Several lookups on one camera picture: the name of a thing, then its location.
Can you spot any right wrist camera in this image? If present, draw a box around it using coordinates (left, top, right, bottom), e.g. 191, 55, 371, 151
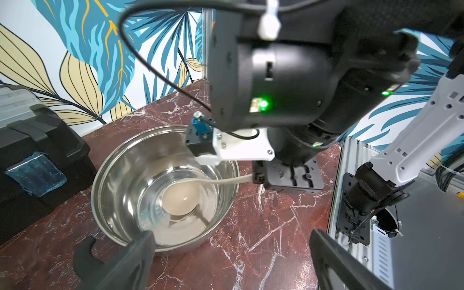
185, 111, 275, 166

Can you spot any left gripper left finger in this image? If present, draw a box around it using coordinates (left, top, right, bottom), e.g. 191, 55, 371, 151
76, 231, 156, 290

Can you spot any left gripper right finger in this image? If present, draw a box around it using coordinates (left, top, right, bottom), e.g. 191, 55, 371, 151
309, 230, 389, 290

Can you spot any beige plastic ladle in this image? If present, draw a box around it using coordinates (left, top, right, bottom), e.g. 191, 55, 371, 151
161, 174, 253, 216

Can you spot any stainless steel pot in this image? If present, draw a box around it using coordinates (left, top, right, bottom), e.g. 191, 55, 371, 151
91, 125, 240, 256

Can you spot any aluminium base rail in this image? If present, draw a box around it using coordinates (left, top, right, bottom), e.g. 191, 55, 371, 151
326, 135, 464, 290

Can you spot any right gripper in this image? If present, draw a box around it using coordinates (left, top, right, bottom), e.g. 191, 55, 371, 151
252, 159, 325, 194

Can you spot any black plastic toolbox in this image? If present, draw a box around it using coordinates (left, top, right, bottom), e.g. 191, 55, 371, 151
1, 85, 97, 243

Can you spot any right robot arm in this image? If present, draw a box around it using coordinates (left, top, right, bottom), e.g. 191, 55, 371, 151
203, 1, 464, 204

